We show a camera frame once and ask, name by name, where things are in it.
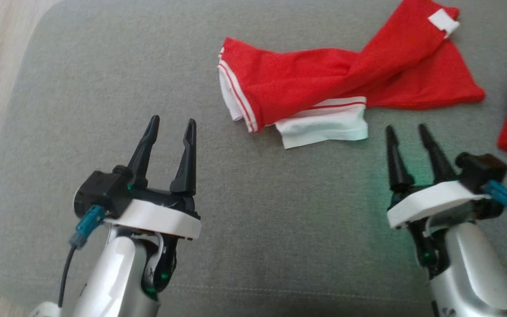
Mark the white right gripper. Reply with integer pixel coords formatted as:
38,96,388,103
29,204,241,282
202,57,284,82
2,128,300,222
385,124,492,230

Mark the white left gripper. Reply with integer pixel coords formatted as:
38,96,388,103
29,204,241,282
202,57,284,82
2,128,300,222
103,115,202,241

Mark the grey sofa seat cushion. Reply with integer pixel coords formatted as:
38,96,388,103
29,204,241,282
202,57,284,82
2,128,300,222
0,0,507,317

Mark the red white basketball jersey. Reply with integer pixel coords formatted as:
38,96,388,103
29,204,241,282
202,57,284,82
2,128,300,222
217,0,486,149

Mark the black left cable teal plug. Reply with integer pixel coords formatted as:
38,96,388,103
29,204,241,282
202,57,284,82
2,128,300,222
58,204,106,308

